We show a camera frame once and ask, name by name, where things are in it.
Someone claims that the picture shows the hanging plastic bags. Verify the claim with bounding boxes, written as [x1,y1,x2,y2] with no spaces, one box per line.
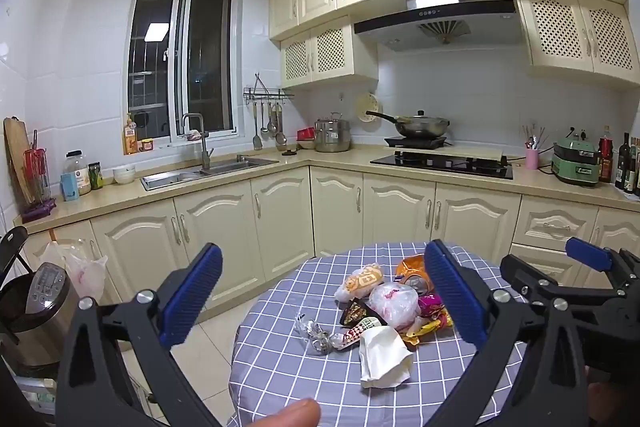
[39,241,108,300]

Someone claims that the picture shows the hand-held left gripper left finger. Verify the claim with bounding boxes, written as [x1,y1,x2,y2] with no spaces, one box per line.
[56,243,223,427]

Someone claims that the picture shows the black gas hob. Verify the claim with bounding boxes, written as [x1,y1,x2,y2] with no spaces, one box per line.
[370,153,515,180]

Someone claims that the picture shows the wooden cutting board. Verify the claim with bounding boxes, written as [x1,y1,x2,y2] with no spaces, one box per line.
[2,117,38,208]

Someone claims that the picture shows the hanging slotted spatula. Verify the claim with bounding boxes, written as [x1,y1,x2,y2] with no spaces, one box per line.
[251,102,263,151]

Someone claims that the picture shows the blue checked tablecloth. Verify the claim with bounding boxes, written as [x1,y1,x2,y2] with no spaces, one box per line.
[227,243,551,427]

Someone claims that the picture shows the small lattice door cabinet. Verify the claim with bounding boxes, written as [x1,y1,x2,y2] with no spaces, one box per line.
[280,14,379,90]

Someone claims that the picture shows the steel steamer pot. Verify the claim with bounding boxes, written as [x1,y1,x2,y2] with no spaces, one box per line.
[313,112,352,154]

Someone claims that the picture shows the yellow wrapper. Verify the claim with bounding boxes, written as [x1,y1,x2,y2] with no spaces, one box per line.
[400,309,455,348]

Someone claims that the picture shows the crushed drink can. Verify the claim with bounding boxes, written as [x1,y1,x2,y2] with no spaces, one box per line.
[400,276,435,297]

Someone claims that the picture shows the cream base cabinets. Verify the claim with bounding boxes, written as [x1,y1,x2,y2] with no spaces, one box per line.
[20,166,640,323]

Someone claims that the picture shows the black folding chair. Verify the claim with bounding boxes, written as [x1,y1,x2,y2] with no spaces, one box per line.
[0,226,31,343]

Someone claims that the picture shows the silver foil wrapper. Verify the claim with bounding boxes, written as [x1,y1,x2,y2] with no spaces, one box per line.
[295,312,335,355]

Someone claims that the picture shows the red and white wrapper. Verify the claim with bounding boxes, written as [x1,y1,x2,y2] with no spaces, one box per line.
[330,317,388,352]

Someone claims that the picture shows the dark wine bottle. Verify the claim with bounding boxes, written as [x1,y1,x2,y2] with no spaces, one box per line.
[615,132,632,190]

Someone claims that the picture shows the large glass jar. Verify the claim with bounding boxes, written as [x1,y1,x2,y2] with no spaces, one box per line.
[65,150,92,196]

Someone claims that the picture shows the silver rice cooker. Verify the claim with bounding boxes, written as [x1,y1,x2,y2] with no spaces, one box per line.
[0,262,81,368]

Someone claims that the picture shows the white paper napkin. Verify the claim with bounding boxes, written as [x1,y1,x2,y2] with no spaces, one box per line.
[359,326,415,389]

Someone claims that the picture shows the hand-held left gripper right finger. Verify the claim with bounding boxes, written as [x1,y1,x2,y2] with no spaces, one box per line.
[422,239,588,427]

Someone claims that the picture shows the sliding window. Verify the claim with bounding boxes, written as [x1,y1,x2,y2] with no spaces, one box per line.
[127,0,236,142]

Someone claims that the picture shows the wall utensil rack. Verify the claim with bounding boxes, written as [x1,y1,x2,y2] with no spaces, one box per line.
[243,87,296,104]

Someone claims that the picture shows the steel sink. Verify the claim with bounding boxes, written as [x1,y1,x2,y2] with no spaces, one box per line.
[140,155,280,192]

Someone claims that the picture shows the green electric cooker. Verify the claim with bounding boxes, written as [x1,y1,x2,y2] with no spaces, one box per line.
[551,134,602,186]

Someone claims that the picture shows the black snack wrapper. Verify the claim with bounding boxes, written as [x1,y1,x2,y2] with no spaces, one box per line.
[340,298,388,327]

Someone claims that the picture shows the wide lattice door cabinet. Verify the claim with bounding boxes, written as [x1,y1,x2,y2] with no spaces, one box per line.
[515,0,640,88]

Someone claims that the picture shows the range hood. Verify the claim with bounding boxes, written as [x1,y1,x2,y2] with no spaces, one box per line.
[353,0,518,52]

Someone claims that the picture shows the pink wrapper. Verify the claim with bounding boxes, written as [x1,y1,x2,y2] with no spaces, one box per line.
[417,294,446,318]

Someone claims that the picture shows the orange snack packet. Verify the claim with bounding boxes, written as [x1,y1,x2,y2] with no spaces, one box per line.
[396,254,432,282]

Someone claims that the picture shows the red label sauce bottle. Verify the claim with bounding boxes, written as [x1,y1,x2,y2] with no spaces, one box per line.
[598,125,615,184]

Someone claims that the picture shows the orange dish soap bottle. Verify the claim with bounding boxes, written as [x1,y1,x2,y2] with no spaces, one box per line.
[123,113,139,155]

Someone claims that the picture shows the bundle of chopsticks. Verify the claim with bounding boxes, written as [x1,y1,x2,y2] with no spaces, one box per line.
[521,123,548,151]

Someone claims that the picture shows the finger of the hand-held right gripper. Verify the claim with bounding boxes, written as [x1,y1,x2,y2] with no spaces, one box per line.
[565,237,640,295]
[500,253,623,308]

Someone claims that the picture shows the small blue box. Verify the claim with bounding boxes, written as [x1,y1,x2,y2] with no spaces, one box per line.
[61,173,80,202]

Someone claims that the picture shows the green bottle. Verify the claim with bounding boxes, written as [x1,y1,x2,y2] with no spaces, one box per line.
[627,137,640,196]

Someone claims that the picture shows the clear yellow bread packet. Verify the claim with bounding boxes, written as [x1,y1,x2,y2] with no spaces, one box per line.
[334,263,385,303]

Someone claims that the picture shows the steel wok with lid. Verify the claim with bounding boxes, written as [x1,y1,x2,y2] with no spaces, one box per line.
[365,109,451,138]

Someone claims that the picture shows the steel faucet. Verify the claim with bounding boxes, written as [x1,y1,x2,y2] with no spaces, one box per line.
[181,113,215,172]

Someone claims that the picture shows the person's left hand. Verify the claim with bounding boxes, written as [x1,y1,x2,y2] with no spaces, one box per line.
[254,398,321,427]

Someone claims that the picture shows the clear bag pink contents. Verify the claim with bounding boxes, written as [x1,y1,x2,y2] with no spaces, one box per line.
[367,282,422,330]

